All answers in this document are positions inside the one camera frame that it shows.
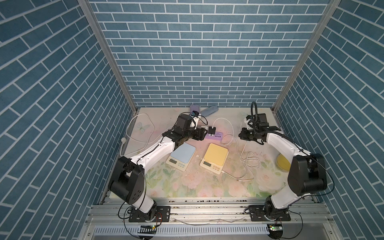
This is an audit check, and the blue top kitchen scale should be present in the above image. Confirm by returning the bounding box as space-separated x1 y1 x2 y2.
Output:
166 143 196 172

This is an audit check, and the white usb charging cable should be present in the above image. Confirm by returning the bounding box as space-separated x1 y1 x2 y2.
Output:
212 117 256 182

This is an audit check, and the black charger adapter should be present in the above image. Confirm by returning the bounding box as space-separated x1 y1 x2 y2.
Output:
208 127 216 135

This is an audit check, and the purple power strip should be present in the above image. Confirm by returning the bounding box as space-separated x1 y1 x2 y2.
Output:
205 132 223 141

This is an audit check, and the yellow top kitchen scale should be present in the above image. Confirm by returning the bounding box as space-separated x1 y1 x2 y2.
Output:
200 143 229 175

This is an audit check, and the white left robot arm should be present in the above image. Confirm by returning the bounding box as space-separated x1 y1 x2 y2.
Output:
108 111 208 220

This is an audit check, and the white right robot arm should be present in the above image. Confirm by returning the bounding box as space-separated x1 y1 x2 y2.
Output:
239 114 328 211

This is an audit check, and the yellow cup with pens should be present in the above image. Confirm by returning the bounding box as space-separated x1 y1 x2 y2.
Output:
276 154 291 172

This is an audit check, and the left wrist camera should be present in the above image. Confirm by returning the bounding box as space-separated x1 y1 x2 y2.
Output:
191 111 200 118

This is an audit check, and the white power strip cord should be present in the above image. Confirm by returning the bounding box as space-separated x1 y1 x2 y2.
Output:
119 113 181 157

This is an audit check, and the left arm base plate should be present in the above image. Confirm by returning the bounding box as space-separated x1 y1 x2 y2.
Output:
129 206 171 223

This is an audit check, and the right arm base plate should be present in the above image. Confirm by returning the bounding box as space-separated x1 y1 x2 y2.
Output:
245 205 291 222

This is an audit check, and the aluminium corner post right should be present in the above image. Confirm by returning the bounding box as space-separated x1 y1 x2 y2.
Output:
272 0 341 115

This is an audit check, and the aluminium corner post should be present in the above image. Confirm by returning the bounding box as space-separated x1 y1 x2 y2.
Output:
272 0 341 115
78 0 138 115

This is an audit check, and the aluminium front rail frame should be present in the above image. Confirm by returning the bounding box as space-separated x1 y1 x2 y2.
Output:
80 197 342 240

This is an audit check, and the aluminium corner post left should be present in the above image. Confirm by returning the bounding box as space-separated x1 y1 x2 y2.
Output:
78 0 138 115

